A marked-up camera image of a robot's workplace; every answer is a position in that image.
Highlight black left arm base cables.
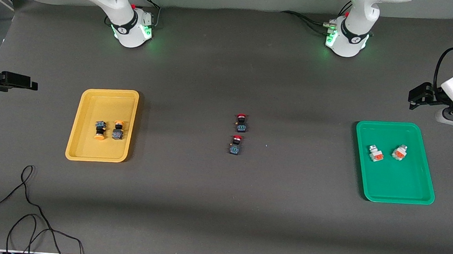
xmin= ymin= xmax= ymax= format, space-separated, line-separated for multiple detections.
xmin=279 ymin=0 xmax=353 ymax=38

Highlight black arm base cables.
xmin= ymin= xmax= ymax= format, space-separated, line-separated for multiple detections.
xmin=104 ymin=0 xmax=162 ymax=31
xmin=279 ymin=0 xmax=353 ymax=38

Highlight yellow push button switch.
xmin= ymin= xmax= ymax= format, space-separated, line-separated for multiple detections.
xmin=112 ymin=120 xmax=126 ymax=141
xmin=93 ymin=120 xmax=108 ymax=141

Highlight black right arm base cables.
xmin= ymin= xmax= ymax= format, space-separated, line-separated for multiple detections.
xmin=104 ymin=0 xmax=162 ymax=31

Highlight yellow plastic tray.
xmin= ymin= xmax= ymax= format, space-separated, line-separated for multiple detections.
xmin=65 ymin=86 xmax=140 ymax=165

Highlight red push button switch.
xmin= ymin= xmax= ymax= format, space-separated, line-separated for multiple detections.
xmin=235 ymin=113 xmax=249 ymax=133
xmin=229 ymin=135 xmax=243 ymax=156

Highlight white orange button switch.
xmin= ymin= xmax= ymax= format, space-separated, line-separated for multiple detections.
xmin=368 ymin=144 xmax=385 ymax=163
xmin=392 ymin=144 xmax=408 ymax=162

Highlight green plastic tray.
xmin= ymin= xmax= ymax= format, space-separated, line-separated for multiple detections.
xmin=351 ymin=119 xmax=440 ymax=206

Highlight thin black loose cable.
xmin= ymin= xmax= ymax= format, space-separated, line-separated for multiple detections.
xmin=0 ymin=163 xmax=90 ymax=254

